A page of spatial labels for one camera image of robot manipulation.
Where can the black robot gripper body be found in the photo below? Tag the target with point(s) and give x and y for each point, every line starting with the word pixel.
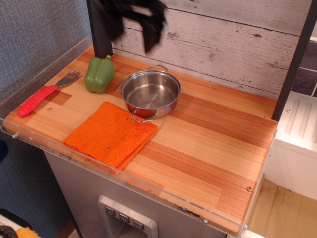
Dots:
pixel 135 9

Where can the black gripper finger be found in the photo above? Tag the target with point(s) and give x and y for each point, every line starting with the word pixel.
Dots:
pixel 113 23
pixel 152 28

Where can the stainless steel two-handled pot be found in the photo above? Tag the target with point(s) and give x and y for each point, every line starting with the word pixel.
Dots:
pixel 150 94

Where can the orange folded towel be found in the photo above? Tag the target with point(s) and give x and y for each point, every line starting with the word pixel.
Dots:
pixel 111 136

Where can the green toy bell pepper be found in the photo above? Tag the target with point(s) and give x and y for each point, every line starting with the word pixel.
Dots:
pixel 99 74

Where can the clear acrylic edge guard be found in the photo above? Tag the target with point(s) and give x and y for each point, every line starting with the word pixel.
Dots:
pixel 207 168

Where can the grey toy fridge cabinet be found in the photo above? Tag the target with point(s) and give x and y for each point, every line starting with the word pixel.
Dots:
pixel 81 185

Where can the white toy sink unit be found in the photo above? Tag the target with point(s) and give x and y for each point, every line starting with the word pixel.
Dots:
pixel 292 161

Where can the silver dispenser panel with buttons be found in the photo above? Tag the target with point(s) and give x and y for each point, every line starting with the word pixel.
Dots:
pixel 118 218

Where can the yellow object bottom left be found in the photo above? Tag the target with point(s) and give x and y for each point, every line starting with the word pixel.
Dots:
pixel 26 233

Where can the dark vertical post left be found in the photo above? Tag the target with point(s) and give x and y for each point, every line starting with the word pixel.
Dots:
pixel 101 42

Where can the dark vertical post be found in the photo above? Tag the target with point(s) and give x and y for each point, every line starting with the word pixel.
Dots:
pixel 296 60
pixel 101 42

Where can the fork with red handle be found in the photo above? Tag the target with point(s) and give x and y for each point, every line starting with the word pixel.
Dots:
pixel 31 103

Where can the dark vertical post right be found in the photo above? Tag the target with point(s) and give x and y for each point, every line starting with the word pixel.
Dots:
pixel 296 60

